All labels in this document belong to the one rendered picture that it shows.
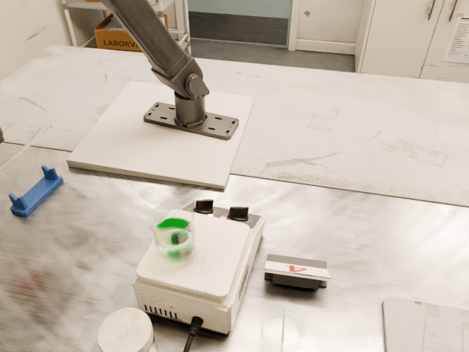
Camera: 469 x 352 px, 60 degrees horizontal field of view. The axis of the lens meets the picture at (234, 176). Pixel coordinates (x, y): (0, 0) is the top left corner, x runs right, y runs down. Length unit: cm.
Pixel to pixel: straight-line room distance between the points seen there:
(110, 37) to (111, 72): 169
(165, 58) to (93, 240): 33
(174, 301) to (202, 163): 33
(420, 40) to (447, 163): 213
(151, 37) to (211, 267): 40
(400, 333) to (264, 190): 32
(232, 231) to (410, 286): 27
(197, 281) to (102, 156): 40
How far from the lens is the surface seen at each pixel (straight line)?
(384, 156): 87
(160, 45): 74
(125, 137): 87
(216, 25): 363
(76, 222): 73
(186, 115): 84
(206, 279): 50
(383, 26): 291
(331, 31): 353
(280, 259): 63
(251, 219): 62
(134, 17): 69
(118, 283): 63
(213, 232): 55
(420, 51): 301
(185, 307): 53
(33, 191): 80
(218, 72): 113
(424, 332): 61
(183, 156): 80
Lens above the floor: 140
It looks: 40 degrees down
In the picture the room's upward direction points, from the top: straight up
